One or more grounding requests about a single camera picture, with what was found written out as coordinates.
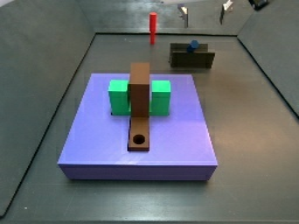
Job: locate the brown upright bracket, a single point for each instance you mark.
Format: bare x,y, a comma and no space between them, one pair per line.
139,99

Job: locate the green block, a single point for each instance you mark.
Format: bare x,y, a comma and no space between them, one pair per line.
119,98

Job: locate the blue peg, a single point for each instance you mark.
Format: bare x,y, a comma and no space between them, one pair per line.
193,46

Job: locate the purple base block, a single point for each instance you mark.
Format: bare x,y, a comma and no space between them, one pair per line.
119,147

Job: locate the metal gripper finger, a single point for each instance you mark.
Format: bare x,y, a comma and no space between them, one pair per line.
226,7
183,11

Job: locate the red peg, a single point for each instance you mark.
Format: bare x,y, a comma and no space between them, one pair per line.
153,27

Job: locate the black angle bracket fixture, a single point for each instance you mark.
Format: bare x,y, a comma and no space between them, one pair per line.
198,59

